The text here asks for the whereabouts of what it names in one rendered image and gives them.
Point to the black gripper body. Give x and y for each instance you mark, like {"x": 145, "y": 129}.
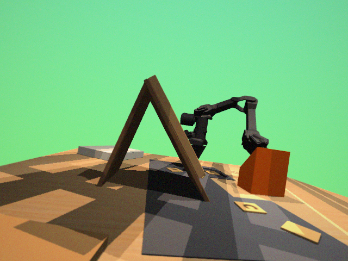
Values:
{"x": 200, "y": 137}

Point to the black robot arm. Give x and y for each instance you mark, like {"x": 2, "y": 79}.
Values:
{"x": 251, "y": 137}

